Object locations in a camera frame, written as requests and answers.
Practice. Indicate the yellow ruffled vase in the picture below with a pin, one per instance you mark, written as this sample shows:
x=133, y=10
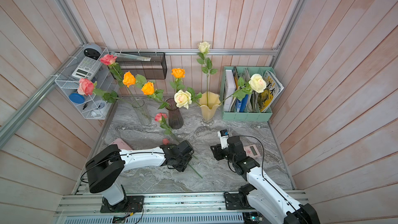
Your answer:
x=209, y=103

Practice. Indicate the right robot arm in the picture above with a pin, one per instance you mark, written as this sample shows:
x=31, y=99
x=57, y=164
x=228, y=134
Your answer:
x=261, y=192

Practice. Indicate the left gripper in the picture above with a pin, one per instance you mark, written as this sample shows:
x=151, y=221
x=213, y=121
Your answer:
x=180, y=168

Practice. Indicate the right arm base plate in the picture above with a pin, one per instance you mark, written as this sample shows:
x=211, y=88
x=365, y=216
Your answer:
x=236, y=201

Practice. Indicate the blue folder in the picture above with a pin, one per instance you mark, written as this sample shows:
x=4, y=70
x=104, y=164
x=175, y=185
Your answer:
x=240, y=105

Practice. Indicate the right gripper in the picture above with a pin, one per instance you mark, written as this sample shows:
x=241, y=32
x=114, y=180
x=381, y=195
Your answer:
x=217, y=153

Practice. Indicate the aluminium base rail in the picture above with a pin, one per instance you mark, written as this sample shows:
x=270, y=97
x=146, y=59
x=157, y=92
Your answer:
x=172, y=208

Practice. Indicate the white desk calculator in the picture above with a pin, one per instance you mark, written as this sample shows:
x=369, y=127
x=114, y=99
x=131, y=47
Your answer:
x=87, y=69

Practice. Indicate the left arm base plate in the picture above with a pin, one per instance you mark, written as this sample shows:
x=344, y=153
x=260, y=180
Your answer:
x=129, y=204

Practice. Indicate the clear glass vase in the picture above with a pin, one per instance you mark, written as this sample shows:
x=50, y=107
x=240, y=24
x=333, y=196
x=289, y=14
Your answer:
x=142, y=112

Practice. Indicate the blue lid jar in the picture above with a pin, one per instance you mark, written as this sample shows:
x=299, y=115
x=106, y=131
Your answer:
x=77, y=98

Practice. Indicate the mint green file organizer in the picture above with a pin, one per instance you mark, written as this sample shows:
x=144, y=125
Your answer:
x=244, y=116

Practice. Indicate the pink rose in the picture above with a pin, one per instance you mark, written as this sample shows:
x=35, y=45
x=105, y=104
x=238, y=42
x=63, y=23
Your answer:
x=87, y=87
x=115, y=69
x=161, y=118

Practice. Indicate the paper strip on basket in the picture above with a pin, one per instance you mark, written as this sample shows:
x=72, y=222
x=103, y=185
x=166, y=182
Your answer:
x=132, y=57

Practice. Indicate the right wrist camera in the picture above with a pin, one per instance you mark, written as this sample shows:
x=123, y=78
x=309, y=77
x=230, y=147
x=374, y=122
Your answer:
x=223, y=136

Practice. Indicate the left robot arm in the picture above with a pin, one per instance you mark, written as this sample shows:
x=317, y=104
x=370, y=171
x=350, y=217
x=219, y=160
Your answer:
x=104, y=168

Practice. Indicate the pink case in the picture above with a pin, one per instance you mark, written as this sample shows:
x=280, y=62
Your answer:
x=121, y=144

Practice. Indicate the cream rose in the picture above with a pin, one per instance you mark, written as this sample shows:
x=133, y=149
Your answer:
x=205, y=62
x=184, y=99
x=255, y=83

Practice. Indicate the white wire shelf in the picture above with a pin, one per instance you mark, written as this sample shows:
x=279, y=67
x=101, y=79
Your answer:
x=104, y=80

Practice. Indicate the white book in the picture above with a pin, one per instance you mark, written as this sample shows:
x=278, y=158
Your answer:
x=229, y=89

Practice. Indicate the yellow magazine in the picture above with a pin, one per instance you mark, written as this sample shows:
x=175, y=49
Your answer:
x=273, y=88

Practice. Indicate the round grey alarm clock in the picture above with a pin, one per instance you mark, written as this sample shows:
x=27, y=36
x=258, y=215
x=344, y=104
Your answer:
x=92, y=51

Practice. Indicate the purple glass vase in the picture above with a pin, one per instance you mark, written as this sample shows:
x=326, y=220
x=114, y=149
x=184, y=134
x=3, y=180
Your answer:
x=175, y=117

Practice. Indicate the orange rose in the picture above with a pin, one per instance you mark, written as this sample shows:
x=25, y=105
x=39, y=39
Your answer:
x=138, y=81
x=155, y=94
x=178, y=76

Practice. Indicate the black wire basket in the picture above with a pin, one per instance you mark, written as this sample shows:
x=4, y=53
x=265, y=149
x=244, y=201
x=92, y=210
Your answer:
x=154, y=69

